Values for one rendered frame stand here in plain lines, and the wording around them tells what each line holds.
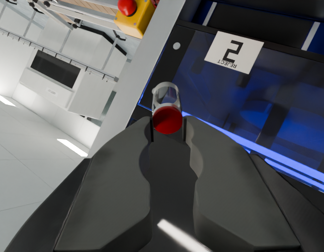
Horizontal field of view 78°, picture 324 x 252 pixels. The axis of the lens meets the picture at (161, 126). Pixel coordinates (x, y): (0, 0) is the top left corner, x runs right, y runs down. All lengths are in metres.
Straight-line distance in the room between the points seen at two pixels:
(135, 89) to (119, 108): 0.06
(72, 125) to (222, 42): 6.76
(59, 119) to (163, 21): 7.13
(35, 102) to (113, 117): 8.10
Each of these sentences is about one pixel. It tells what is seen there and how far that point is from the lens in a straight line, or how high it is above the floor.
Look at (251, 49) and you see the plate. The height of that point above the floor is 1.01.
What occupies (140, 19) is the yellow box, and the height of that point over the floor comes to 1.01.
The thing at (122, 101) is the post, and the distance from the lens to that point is 0.45.
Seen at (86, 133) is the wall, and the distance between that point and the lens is 6.63.
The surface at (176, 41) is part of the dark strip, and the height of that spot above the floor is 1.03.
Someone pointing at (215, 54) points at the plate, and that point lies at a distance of 0.41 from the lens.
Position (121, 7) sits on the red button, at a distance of 0.50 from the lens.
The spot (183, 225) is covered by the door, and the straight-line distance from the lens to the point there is 0.41.
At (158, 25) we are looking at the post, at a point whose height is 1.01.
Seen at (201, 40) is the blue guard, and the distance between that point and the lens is 0.43.
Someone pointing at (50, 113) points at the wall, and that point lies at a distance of 7.87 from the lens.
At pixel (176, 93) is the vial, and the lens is 0.15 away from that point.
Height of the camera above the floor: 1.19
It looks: 2 degrees up
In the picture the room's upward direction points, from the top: 154 degrees counter-clockwise
